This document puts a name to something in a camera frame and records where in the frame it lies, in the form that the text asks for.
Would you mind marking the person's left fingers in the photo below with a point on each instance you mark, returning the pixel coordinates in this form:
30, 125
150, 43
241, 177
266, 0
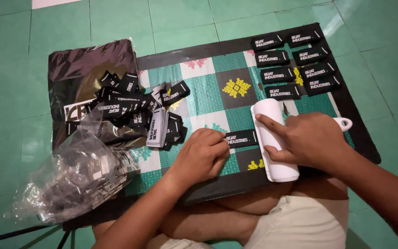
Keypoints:
216, 152

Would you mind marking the black garment in plastic wrap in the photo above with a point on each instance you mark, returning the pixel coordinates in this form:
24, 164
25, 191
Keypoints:
81, 64

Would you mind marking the white lint roller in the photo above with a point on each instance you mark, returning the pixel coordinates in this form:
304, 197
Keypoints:
276, 173

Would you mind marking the person's right hand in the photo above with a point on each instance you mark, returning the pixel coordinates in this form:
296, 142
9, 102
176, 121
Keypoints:
313, 141

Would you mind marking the clear plastic bag with labels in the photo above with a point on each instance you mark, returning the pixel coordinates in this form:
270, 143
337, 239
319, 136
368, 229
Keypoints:
71, 173

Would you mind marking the person's bare legs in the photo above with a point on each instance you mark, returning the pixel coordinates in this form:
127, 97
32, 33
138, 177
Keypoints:
212, 221

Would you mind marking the person's left hand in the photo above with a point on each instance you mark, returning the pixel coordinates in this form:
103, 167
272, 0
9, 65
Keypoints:
195, 159

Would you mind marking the single black woven label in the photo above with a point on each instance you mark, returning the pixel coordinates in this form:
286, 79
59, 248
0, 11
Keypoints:
243, 138

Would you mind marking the rows of flat black labels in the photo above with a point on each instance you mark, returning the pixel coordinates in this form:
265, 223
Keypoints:
278, 74

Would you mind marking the green patterned board, black border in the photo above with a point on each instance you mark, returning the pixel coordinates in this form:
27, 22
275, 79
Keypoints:
202, 95

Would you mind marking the loose heap of black labels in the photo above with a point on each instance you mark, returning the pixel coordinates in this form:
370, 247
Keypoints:
126, 103

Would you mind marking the cream shorts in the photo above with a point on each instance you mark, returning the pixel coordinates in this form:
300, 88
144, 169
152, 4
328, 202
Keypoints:
299, 224

